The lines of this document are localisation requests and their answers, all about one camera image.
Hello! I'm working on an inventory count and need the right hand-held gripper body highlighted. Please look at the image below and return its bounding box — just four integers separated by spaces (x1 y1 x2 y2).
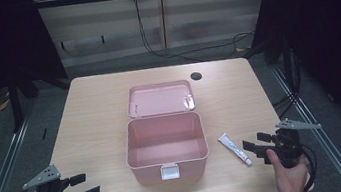
252 113 327 174

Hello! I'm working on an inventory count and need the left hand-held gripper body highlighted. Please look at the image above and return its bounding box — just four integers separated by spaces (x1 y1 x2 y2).
19 160 87 192

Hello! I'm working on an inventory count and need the white ointment tube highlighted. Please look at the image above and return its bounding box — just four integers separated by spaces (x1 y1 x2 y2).
216 129 254 171

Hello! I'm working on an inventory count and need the pink plastic storage box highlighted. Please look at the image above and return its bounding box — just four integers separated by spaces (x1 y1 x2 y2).
116 77 213 187

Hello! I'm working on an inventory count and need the person's right hand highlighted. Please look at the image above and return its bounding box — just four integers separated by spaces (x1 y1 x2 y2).
265 143 313 192

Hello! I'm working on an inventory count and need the black metal stand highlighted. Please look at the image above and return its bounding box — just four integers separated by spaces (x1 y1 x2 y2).
4 69 45 134

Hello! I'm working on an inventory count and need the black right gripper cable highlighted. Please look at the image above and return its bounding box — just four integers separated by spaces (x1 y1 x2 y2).
296 141 322 192

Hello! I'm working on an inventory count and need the black table cable grommet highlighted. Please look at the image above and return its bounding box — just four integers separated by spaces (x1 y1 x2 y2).
189 70 204 82

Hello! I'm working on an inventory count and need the black wall power cable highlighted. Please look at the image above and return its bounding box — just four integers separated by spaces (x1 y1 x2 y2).
133 0 259 72

